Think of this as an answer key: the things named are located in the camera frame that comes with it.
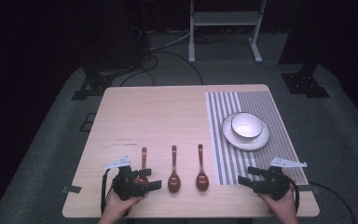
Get person's left hand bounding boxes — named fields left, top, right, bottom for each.
left=101, top=189, right=145, bottom=220

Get grey floor cable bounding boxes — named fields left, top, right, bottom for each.
left=148, top=29, right=191, bottom=51

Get grey striped placemat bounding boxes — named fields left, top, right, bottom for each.
left=204, top=91, right=310, bottom=187

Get long black floor cable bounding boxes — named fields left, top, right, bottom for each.
left=118, top=50, right=205, bottom=87

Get black stand with square base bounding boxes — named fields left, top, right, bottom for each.
left=280, top=0, right=331, bottom=99

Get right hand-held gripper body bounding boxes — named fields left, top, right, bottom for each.
left=255, top=156, right=308, bottom=202

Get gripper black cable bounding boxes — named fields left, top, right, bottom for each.
left=283, top=174, right=301, bottom=213
left=100, top=167, right=115, bottom=217

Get white metal stand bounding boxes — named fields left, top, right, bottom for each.
left=187, top=0, right=268, bottom=64

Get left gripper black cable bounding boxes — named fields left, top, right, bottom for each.
left=100, top=167, right=115, bottom=217

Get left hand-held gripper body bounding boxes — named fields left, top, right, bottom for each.
left=103, top=155, right=145, bottom=202

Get red-brown wooden spoon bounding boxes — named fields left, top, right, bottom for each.
left=167, top=145, right=182, bottom=194
left=195, top=143, right=211, bottom=192
left=133, top=147, right=150, bottom=185

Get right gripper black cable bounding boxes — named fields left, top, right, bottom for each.
left=283, top=174, right=301, bottom=213

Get person's right hand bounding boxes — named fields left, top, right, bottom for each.
left=256, top=186, right=298, bottom=218

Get white plate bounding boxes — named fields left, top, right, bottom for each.
left=221, top=112, right=270, bottom=152

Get black stand with wide base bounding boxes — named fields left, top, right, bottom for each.
left=70, top=0, right=147, bottom=101

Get white bowl with dark rim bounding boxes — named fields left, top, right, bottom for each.
left=230, top=111, right=265, bottom=139

